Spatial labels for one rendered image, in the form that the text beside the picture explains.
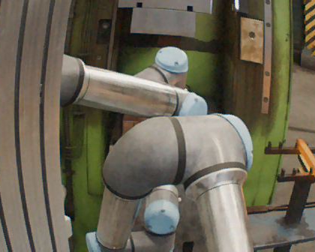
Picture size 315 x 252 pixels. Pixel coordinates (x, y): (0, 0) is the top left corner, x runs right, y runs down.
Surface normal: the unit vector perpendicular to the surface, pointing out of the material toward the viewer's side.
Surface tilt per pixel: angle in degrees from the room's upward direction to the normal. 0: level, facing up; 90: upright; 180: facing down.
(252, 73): 90
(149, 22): 90
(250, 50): 90
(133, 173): 94
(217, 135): 36
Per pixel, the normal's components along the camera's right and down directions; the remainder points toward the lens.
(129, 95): 0.70, 0.22
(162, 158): 0.00, 0.10
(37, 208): 0.89, 0.22
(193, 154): 0.28, 0.11
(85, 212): -0.02, 0.37
